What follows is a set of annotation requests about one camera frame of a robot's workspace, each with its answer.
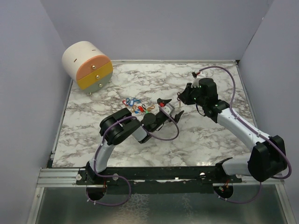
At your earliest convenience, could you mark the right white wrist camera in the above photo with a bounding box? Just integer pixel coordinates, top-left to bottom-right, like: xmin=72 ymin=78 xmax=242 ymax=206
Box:
xmin=191 ymin=72 xmax=206 ymax=88

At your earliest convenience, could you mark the round pastel drawer cabinet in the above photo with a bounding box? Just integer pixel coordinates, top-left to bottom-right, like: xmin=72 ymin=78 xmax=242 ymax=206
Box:
xmin=62 ymin=41 xmax=113 ymax=95

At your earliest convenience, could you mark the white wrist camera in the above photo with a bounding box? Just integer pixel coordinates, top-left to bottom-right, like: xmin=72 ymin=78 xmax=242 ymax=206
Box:
xmin=191 ymin=72 xmax=206 ymax=88
xmin=159 ymin=103 xmax=175 ymax=116

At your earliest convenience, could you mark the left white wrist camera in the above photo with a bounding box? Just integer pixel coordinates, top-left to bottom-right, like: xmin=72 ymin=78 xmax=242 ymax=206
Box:
xmin=159 ymin=103 xmax=175 ymax=116

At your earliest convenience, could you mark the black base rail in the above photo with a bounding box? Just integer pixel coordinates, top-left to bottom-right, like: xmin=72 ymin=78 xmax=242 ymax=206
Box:
xmin=76 ymin=165 xmax=241 ymax=195

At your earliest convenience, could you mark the purple cable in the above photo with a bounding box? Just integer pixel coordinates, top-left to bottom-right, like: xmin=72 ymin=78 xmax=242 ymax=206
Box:
xmin=85 ymin=106 xmax=180 ymax=206
xmin=195 ymin=65 xmax=292 ymax=203

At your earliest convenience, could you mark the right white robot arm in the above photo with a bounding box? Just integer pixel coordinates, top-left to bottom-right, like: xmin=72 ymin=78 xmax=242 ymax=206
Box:
xmin=178 ymin=78 xmax=287 ymax=182

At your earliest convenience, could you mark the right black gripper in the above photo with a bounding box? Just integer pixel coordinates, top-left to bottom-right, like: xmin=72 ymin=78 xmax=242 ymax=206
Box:
xmin=178 ymin=83 xmax=206 ymax=107

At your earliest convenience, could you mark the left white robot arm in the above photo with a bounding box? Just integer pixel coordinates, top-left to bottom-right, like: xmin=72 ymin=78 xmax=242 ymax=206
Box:
xmin=87 ymin=98 xmax=184 ymax=184

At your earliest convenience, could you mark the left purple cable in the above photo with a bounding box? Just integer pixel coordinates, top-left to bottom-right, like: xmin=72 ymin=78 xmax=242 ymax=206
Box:
xmin=85 ymin=106 xmax=180 ymax=206

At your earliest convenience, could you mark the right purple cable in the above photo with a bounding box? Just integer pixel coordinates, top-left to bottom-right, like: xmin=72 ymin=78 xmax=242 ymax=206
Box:
xmin=195 ymin=65 xmax=292 ymax=203

